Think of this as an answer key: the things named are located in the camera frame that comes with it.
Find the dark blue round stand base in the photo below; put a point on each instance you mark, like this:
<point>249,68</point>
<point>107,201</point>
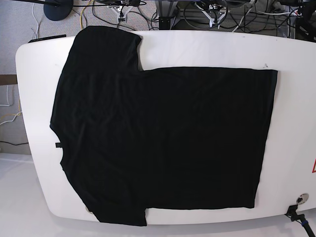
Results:
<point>56,10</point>

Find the metal table grommet right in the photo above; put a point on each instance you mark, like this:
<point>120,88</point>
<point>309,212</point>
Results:
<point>302,199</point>

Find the aluminium frame post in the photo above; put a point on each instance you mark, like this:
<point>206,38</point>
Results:
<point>167,13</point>

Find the black T-shirt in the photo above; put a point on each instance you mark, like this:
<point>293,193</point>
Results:
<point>178,138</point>

